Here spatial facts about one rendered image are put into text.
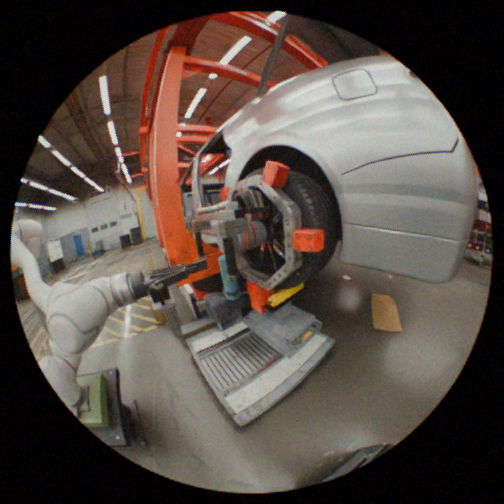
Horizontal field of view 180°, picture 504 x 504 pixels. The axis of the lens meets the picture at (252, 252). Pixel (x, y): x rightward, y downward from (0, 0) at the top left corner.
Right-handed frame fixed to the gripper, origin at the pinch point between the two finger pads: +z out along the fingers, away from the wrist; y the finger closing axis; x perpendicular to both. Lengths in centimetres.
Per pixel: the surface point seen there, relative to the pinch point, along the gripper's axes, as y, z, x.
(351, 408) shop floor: 60, 33, -83
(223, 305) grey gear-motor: -39, 20, -45
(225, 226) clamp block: 2.4, 10.8, 10.3
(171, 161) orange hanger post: -60, 7, 56
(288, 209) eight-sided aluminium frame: 9.0, 32.4, 13.3
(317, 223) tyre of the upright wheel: 15.1, 41.8, 7.4
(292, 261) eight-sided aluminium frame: 9.6, 32.4, -6.0
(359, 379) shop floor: 54, 53, -83
